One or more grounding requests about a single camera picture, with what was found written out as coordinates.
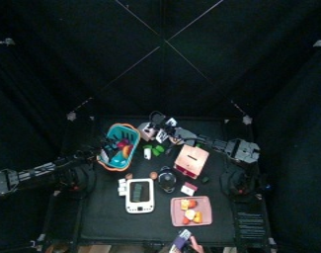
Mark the purple and white packet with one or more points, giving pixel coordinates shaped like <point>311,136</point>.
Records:
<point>181,238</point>

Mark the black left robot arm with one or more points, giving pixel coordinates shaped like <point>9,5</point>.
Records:
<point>35,173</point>

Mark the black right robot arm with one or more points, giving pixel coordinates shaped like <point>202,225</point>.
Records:
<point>220,144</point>

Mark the person's hand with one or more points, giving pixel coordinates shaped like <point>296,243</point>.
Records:
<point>196,245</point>

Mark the purple toy food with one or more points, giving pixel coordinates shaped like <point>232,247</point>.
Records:
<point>123,144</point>

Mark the teal basket with orange rim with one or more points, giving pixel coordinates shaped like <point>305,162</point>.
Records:
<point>134,131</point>

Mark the green plastic toy piece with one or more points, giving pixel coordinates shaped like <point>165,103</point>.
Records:
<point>156,152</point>
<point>160,148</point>

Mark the white toy bottle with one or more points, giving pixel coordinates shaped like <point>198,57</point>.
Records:
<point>148,153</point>

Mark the pink toy toaster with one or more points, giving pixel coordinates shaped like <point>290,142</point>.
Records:
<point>192,161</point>

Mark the small dark green toy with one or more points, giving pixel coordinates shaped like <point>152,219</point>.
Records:
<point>205,179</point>

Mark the red and white small box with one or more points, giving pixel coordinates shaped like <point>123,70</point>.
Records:
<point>189,188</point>

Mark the red orange toy food piece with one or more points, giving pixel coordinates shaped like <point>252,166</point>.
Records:
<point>193,203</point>

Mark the pink cutting board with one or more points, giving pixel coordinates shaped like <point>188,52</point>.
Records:
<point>204,206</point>

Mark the white toy food slice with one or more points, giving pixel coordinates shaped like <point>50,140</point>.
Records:
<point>190,214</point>

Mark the black plate with white text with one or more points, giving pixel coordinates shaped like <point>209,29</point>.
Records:
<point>250,227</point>

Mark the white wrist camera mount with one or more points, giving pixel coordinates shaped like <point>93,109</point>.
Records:
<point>170,122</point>

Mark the silver frame clamp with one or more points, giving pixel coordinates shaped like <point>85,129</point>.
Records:
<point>71,116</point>
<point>246,119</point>
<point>320,43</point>
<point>9,42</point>

